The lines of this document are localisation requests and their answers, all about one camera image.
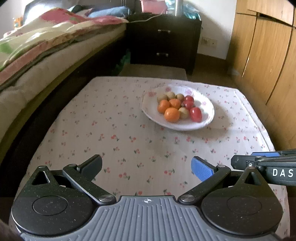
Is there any dark wooden nightstand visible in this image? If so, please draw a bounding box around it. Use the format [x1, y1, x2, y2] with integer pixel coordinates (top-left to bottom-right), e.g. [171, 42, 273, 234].
[125, 13, 202, 74]

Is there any small beige fruit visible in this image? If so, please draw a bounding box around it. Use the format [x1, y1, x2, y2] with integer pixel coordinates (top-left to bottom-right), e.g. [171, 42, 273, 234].
[179, 107, 190, 120]

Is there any white floral plate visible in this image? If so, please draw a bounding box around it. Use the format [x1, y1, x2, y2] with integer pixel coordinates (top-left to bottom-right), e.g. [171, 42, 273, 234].
[141, 84, 215, 131]

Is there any brown stool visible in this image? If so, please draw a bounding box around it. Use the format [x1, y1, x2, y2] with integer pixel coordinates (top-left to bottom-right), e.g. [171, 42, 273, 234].
[119, 64, 188, 80]

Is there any pale round fruit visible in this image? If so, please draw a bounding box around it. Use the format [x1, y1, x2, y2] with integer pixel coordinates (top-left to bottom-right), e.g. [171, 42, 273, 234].
[176, 93, 185, 103]

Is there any wooden wardrobe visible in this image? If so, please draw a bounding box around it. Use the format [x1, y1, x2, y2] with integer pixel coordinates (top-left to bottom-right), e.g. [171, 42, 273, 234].
[227, 1, 295, 150]

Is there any brown round fruit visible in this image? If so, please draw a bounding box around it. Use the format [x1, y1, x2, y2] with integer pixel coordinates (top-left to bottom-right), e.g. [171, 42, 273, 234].
[166, 91, 176, 100]
[157, 93, 168, 103]

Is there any floral blanket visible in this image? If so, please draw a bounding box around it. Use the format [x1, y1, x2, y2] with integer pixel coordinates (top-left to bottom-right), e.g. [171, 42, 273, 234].
[1, 8, 128, 90]

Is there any bed with beige mattress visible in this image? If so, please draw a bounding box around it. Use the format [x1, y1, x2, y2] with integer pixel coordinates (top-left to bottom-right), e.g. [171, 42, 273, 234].
[1, 24, 126, 138]

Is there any orange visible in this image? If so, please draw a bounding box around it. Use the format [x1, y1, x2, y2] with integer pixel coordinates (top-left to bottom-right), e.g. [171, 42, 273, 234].
[157, 99, 171, 114]
[169, 98, 182, 109]
[164, 108, 180, 123]

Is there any wall power socket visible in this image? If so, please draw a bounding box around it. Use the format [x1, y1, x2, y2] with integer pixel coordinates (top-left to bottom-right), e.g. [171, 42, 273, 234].
[201, 37, 217, 48]

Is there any small red tomato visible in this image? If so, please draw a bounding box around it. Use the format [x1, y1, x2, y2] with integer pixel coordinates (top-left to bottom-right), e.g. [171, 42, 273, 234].
[184, 95, 194, 103]

